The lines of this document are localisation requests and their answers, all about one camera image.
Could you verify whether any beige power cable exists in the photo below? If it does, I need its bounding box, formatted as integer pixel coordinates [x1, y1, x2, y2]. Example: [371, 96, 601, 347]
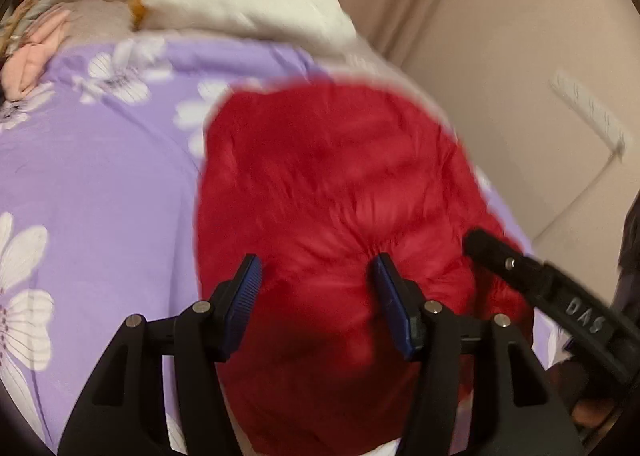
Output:
[530, 153, 621, 241]

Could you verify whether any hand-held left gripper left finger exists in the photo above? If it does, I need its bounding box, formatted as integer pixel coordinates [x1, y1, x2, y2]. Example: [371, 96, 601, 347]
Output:
[57, 253, 263, 456]

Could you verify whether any red down jacket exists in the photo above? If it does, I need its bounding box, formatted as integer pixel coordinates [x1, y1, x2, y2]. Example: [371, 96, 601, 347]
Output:
[192, 78, 536, 456]

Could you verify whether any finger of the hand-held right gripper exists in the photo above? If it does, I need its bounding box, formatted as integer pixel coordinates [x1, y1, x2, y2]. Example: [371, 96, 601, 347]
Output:
[462, 228, 548, 294]

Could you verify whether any white plush duck toy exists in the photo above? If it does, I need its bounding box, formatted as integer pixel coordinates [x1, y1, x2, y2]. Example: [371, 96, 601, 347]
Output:
[127, 0, 371, 56]

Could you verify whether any purple floral blanket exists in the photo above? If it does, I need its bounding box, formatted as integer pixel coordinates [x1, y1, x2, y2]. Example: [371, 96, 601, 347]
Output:
[0, 33, 566, 456]

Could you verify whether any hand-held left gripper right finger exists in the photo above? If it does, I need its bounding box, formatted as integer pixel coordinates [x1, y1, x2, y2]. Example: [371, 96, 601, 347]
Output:
[368, 252, 583, 456]

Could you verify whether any white wall power strip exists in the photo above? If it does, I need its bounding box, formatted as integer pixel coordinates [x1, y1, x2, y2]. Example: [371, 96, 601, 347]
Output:
[547, 73, 628, 161]

